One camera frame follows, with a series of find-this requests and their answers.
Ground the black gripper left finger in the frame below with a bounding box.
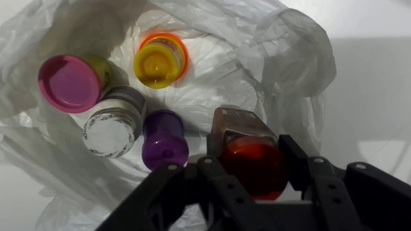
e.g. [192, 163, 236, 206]
[95, 132, 267, 231]

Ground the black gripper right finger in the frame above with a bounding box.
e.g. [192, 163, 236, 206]
[278, 133, 411, 231]

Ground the purple dough tub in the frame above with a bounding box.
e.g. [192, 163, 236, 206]
[141, 109, 190, 172]

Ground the red lid spice jar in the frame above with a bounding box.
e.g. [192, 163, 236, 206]
[208, 106, 289, 201]

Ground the white lid blue label jar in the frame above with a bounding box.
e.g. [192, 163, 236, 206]
[82, 84, 147, 159]

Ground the yellow lid orange tub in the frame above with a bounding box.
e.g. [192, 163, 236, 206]
[132, 30, 190, 90]

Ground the pink lid dough tub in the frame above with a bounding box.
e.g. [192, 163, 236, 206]
[37, 54, 113, 114]

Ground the clear white plastic bag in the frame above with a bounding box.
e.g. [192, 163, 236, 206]
[0, 0, 338, 231]

